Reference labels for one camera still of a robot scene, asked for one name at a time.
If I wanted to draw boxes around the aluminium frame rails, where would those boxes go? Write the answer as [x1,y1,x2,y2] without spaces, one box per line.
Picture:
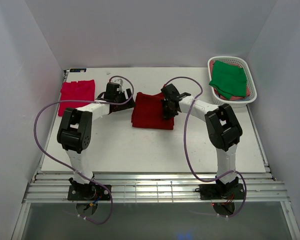
[23,172,290,203]

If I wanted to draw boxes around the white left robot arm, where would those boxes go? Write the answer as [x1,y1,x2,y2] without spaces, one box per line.
[57,78,135,200]

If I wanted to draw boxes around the white plastic laundry basket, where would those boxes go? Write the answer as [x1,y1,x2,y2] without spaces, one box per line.
[207,56,257,108]

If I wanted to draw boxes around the green t shirt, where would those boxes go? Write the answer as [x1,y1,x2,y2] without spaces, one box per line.
[208,60,248,100]

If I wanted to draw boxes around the folded pink t shirt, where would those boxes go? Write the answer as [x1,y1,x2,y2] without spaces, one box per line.
[58,79,96,117]

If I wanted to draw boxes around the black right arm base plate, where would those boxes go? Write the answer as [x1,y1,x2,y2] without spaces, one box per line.
[194,183,246,200]

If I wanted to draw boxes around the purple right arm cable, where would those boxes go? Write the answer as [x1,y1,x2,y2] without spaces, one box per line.
[163,76,247,218]

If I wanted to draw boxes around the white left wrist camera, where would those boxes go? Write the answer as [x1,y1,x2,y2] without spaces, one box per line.
[111,78,124,88]

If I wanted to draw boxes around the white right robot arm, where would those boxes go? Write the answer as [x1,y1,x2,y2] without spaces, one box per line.
[161,84,245,200]

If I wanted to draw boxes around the dark red t shirt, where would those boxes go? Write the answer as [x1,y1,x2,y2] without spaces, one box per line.
[131,92,174,130]

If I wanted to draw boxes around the blue white label sticker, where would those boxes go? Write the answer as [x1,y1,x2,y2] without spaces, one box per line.
[69,68,87,73]

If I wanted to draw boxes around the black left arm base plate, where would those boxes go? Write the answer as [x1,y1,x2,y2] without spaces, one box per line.
[67,184,112,201]

